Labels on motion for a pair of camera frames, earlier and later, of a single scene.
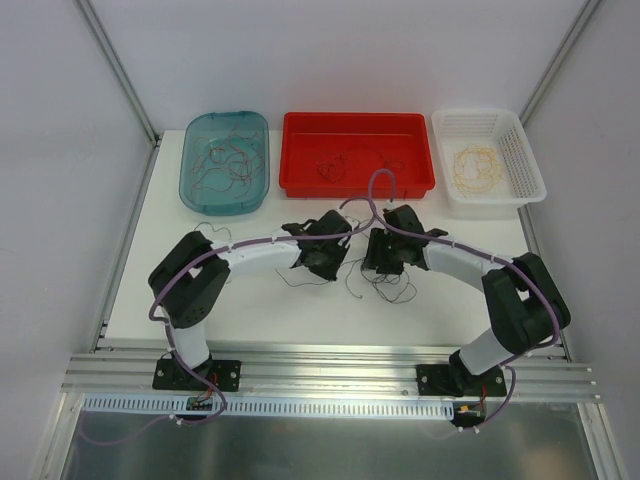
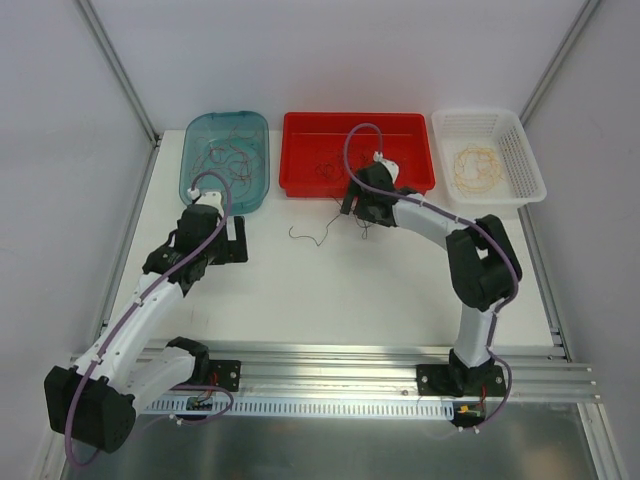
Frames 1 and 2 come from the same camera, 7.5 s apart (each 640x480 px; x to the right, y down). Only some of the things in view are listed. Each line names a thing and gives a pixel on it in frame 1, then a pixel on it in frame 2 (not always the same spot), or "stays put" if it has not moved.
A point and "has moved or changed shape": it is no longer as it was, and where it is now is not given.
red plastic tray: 335,155 stays put
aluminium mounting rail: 333,370 stays put
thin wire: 320,283 has moved or changed shape
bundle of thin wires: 395,287 to 365,230
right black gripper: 382,253 to 357,201
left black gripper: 324,261 to 235,239
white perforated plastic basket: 487,167 stays put
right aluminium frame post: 559,61 stays put
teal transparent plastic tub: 225,162 stays put
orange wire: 476,168 stays put
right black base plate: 456,380 stays put
